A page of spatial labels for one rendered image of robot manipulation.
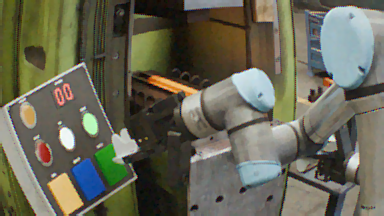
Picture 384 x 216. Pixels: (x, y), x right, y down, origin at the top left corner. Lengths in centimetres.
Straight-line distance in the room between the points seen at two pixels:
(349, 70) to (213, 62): 131
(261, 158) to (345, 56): 37
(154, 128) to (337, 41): 51
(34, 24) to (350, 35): 128
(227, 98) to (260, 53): 85
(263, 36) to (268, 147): 89
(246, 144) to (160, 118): 18
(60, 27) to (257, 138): 64
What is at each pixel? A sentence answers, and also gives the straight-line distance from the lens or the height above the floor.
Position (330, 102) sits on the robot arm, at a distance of 98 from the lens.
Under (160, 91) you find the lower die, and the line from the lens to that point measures 175.
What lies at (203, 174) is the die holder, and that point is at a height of 87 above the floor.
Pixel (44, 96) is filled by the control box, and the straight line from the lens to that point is 115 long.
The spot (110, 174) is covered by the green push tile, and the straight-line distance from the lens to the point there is 122.
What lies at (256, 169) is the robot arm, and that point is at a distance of 100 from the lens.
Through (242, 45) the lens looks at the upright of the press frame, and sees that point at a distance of 185.
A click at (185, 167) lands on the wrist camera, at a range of 113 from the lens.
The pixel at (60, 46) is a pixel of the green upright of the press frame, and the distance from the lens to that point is 144.
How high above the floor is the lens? 151
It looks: 19 degrees down
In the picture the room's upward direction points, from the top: straight up
